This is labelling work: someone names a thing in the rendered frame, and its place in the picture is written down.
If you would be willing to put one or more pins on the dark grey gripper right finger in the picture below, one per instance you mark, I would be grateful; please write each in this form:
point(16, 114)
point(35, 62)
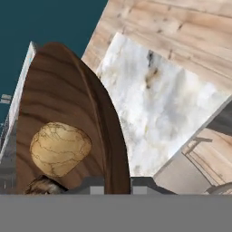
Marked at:
point(142, 184)

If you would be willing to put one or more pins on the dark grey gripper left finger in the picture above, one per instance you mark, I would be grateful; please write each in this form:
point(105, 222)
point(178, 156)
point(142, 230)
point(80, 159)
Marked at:
point(93, 185)

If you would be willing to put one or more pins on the brown wooden bowl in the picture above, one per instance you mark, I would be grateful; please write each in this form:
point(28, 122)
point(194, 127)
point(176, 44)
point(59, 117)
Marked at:
point(60, 87)

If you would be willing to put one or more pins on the tan round bread roll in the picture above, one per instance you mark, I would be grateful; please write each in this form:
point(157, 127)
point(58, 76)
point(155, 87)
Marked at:
point(59, 148)

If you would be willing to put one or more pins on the brown speckled bread piece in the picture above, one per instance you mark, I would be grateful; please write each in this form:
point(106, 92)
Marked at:
point(42, 186)

